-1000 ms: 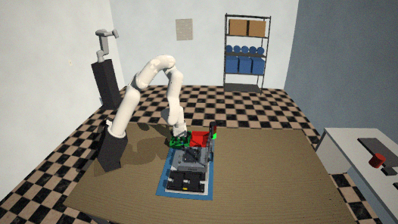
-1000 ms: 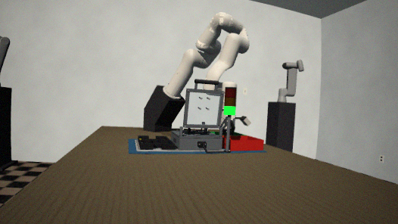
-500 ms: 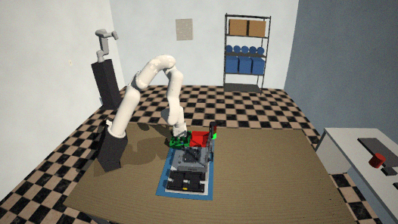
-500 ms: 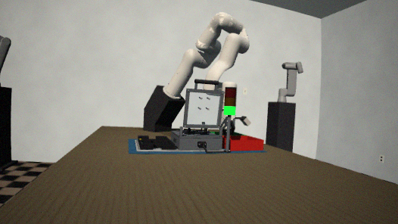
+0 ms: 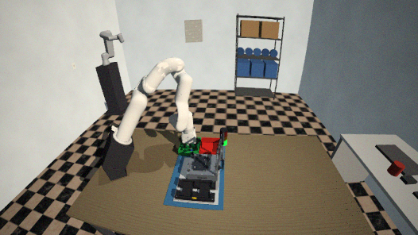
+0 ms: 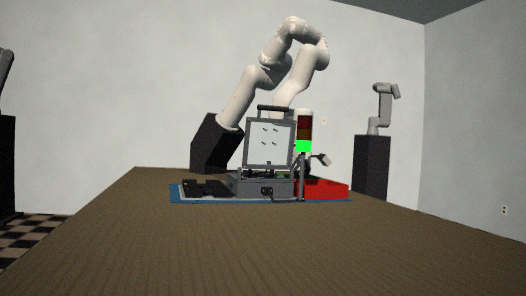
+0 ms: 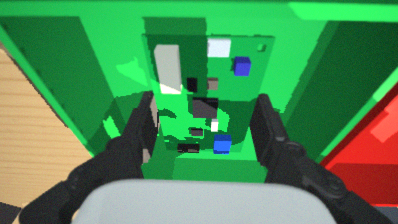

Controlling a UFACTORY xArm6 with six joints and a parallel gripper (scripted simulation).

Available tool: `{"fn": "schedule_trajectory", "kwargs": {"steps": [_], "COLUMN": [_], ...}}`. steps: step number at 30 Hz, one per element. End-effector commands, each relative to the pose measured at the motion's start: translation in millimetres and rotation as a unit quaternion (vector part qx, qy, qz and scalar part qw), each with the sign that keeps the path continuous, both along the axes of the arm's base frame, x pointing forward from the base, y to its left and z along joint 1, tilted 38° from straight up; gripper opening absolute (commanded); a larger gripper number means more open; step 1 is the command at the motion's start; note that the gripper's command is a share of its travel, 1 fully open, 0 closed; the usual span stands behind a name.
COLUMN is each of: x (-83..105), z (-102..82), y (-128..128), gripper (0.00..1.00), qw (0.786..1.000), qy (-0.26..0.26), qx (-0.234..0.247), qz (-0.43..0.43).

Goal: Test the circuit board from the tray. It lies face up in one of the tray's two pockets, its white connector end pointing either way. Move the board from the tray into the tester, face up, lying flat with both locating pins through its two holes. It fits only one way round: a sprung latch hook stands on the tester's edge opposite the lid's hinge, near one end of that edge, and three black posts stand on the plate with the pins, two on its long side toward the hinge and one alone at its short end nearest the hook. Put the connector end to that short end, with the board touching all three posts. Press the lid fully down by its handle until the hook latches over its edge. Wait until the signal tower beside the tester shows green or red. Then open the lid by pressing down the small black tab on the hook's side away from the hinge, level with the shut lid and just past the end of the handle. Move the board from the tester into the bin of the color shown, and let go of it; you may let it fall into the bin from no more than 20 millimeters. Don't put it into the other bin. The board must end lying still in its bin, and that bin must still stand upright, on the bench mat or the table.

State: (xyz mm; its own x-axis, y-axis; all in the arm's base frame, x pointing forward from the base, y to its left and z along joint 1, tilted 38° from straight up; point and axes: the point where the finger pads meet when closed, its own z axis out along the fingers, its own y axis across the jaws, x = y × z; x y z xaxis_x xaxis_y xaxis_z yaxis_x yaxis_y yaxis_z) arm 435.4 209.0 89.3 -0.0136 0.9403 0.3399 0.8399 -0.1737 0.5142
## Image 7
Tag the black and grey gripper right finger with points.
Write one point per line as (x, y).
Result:
(287, 164)

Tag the green circuit board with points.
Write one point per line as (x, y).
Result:
(206, 88)

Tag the green bin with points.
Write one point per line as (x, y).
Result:
(331, 62)

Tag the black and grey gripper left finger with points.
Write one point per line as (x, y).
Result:
(121, 160)

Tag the red bin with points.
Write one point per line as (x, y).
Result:
(370, 167)

